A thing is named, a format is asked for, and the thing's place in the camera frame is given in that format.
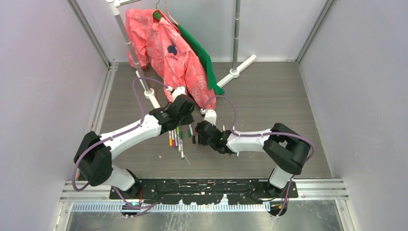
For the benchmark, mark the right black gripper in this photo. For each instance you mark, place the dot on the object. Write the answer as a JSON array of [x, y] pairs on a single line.
[[202, 141]]

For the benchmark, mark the white ribbed cable duct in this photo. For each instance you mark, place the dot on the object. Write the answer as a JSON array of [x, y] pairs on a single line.
[[121, 206]]

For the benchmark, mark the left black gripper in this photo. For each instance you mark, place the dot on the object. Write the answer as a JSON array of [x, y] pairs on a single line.
[[189, 120]]

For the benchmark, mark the green capped marker left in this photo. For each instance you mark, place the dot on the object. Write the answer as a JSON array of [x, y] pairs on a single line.
[[182, 149]]

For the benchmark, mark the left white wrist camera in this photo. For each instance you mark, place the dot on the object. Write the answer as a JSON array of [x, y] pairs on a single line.
[[175, 92]]

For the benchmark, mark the pink patterned jacket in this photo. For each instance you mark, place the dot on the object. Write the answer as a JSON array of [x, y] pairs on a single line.
[[139, 29]]

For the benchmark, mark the green garment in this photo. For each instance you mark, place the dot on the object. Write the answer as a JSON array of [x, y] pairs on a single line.
[[204, 60]]

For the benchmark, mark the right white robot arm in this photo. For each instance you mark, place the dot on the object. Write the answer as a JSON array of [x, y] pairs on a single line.
[[285, 147]]

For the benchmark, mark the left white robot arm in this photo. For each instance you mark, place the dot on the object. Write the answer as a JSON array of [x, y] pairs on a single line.
[[96, 152]]

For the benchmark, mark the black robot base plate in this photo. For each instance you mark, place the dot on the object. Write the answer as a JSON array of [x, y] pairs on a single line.
[[238, 191]]

